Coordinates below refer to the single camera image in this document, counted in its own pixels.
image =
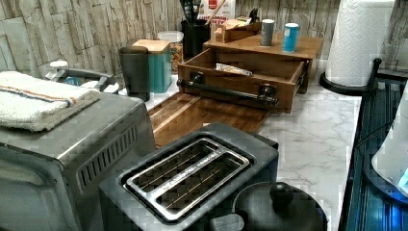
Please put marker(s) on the black utensil holder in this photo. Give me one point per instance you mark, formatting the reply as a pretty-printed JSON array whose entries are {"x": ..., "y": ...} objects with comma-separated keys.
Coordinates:
[{"x": 195, "y": 34}]

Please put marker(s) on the wooden drawer cabinet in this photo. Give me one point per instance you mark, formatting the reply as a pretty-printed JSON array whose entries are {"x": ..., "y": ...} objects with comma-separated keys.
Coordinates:
[{"x": 302, "y": 47}]

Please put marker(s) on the blue shaker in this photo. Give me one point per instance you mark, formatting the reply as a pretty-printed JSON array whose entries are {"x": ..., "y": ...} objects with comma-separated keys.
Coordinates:
[{"x": 290, "y": 37}]

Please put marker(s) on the chips bag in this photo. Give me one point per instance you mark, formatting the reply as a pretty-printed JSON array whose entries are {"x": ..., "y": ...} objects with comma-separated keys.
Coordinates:
[{"x": 233, "y": 69}]

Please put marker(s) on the clear cereal jar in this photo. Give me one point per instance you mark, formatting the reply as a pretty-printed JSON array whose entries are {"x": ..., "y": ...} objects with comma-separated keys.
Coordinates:
[{"x": 175, "y": 39}]

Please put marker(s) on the grey shaker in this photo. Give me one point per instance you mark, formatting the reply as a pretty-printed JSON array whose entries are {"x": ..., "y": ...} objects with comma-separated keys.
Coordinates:
[{"x": 267, "y": 32}]

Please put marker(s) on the dark grey cup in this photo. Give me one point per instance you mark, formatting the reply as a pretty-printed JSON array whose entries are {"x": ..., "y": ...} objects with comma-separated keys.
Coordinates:
[{"x": 135, "y": 70}]

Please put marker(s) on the black pot lid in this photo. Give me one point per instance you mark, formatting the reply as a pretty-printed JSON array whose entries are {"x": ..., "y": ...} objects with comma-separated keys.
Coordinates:
[{"x": 278, "y": 206}]

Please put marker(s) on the wooden drawer with black handle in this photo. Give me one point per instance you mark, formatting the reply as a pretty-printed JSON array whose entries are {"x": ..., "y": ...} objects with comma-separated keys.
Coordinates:
[{"x": 272, "y": 86}]

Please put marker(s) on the red white cereal box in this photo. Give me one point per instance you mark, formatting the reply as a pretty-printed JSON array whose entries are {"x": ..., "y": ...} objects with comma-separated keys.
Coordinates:
[{"x": 220, "y": 10}]

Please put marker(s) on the teal canister with wooden lid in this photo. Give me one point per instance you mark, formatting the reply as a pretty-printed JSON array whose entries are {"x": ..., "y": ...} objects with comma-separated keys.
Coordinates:
[{"x": 159, "y": 63}]

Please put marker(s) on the wooden tray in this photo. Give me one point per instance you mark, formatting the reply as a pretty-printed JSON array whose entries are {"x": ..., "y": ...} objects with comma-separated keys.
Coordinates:
[{"x": 183, "y": 113}]

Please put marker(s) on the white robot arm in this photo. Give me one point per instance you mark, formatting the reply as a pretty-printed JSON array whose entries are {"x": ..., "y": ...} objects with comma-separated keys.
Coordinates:
[{"x": 391, "y": 160}]

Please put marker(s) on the wooden tea box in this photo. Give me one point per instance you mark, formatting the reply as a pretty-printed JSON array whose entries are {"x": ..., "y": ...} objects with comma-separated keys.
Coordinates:
[{"x": 234, "y": 29}]

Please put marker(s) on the wooden spoon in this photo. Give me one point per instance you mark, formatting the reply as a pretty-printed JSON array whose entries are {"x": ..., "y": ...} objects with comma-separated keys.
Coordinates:
[{"x": 209, "y": 20}]

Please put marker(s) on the paper towel roll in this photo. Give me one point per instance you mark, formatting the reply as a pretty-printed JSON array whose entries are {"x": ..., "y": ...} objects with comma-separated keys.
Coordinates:
[{"x": 359, "y": 34}]

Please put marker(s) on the white striped folded towel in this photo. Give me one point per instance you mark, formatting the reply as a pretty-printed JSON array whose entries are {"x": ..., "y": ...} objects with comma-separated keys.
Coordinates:
[{"x": 30, "y": 103}]

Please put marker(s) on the black paper towel holder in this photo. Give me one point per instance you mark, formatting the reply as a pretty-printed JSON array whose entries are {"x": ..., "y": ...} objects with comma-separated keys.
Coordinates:
[{"x": 369, "y": 88}]

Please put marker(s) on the silver toaster oven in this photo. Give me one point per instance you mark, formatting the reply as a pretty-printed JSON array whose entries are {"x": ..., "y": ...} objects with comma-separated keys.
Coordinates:
[{"x": 50, "y": 178}]

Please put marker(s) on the black two-slot toaster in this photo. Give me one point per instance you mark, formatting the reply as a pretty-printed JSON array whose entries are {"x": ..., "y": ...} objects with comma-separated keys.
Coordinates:
[{"x": 177, "y": 185}]

